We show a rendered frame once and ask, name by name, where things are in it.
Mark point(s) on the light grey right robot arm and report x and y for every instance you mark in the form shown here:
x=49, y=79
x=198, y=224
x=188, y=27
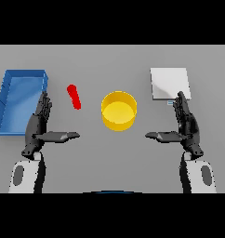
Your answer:
x=198, y=176

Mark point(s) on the red beaker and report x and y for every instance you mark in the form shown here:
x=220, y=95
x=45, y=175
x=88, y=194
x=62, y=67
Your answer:
x=74, y=96

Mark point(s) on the yellow bowl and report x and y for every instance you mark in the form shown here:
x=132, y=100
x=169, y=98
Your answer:
x=119, y=111

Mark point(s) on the pale square measuring scale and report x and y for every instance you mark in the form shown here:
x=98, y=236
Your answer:
x=170, y=83

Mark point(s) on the blue tray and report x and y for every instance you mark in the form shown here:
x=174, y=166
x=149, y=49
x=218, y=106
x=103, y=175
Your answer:
x=20, y=101

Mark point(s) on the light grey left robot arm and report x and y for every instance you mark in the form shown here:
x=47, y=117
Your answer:
x=25, y=176

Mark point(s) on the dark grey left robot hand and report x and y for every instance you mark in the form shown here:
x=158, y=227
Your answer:
x=37, y=127

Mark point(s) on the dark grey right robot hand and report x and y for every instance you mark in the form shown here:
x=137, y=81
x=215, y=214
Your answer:
x=188, y=127

